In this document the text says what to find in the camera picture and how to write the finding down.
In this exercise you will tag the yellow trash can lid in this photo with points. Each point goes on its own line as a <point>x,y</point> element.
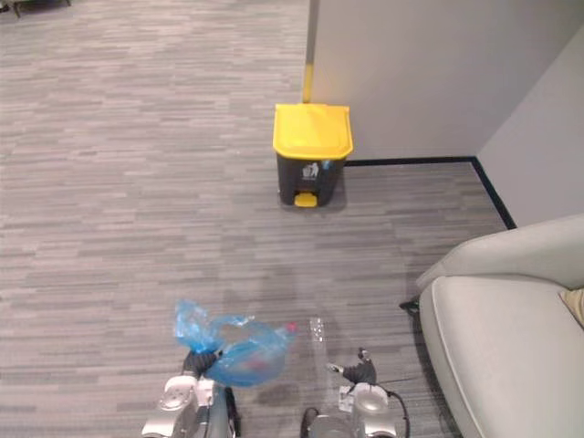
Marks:
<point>311,128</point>

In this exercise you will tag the black baseboard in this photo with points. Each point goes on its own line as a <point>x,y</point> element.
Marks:
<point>495,196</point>

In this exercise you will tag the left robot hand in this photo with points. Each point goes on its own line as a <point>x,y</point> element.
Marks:
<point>197,362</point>

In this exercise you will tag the dark grey pedal trash can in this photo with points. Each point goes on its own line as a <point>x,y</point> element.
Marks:
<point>308,175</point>

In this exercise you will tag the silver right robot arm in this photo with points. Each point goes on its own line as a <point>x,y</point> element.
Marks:
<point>369,410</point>

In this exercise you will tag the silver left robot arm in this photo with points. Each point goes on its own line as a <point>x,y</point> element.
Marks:
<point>182,406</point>

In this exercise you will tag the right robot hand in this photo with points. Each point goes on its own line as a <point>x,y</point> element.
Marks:
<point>360,372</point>

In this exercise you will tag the black sofa leg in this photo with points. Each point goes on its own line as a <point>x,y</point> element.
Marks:
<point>410,305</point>

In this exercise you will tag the red rubbish piece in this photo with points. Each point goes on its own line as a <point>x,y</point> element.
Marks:
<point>290,326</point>

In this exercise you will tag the yellow wall corner guard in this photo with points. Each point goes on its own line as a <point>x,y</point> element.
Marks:
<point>308,84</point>

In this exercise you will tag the blue plastic rubbish bag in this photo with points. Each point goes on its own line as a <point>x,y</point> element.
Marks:
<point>248,353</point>

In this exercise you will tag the yellow trash can pedal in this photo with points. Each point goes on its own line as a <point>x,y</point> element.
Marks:
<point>305,199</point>

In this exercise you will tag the grey wall corner strip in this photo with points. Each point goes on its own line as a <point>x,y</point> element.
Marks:
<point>311,32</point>

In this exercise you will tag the dark furniture piece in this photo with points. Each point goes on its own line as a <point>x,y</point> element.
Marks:
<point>36,3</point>

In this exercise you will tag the light grey sofa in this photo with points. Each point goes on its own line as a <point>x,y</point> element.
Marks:
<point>502,337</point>

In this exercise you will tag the beige cushion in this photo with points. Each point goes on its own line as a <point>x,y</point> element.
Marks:
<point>574,306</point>

